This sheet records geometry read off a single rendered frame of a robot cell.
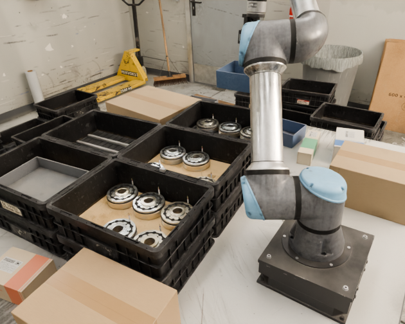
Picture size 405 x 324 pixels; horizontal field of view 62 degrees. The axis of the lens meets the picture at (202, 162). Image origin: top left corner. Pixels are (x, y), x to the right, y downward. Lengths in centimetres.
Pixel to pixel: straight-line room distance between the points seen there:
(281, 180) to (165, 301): 40
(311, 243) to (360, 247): 16
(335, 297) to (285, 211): 24
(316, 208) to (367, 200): 47
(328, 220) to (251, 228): 37
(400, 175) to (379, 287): 40
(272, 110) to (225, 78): 50
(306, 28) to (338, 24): 295
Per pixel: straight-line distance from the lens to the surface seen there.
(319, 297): 98
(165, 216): 102
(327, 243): 96
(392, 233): 131
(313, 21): 99
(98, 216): 112
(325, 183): 88
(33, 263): 113
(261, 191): 86
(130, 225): 101
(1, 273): 115
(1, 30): 437
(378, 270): 117
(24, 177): 143
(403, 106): 372
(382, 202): 132
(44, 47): 461
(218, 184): 101
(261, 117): 90
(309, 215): 89
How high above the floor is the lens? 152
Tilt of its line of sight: 31 degrees down
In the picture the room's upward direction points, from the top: 3 degrees counter-clockwise
